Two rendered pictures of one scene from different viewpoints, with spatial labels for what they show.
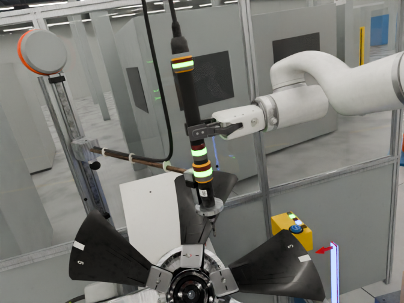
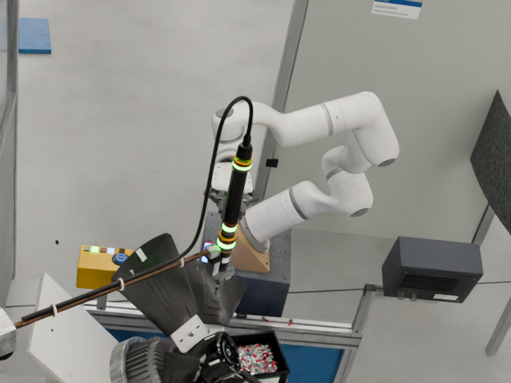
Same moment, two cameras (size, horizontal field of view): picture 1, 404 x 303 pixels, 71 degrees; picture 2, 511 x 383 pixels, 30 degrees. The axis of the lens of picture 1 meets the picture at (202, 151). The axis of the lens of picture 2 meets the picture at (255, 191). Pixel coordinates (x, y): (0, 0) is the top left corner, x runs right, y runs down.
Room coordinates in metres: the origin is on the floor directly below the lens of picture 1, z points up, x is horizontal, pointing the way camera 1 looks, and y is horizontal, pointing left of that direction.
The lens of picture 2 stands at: (0.59, 1.74, 3.11)
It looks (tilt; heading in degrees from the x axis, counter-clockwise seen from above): 39 degrees down; 270
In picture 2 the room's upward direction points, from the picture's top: 12 degrees clockwise
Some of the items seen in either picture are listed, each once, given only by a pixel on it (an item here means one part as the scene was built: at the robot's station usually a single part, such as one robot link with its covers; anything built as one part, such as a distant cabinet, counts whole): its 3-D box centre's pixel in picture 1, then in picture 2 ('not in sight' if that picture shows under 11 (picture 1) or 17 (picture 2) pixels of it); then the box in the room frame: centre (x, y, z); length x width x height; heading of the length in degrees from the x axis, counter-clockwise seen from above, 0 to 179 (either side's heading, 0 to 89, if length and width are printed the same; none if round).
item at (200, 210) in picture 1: (203, 190); (220, 258); (0.63, 0.01, 1.47); 0.09 x 0.07 x 0.10; 44
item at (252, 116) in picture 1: (239, 119); (231, 181); (0.64, -0.10, 1.63); 0.11 x 0.10 x 0.07; 100
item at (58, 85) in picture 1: (82, 154); not in sight; (1.11, 0.48, 1.48); 0.05 x 0.03 x 0.62; 134
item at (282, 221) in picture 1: (291, 233); (104, 270); (0.97, -0.30, 1.02); 0.16 x 0.10 x 0.11; 9
